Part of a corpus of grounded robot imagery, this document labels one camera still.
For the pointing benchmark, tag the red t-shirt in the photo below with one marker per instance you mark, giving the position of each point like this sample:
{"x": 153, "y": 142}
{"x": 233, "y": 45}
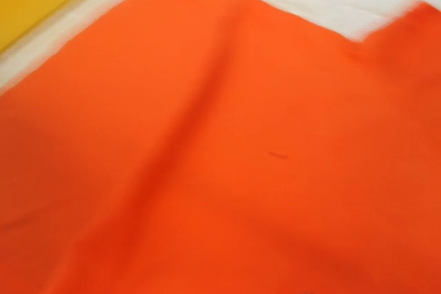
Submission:
{"x": 225, "y": 146}

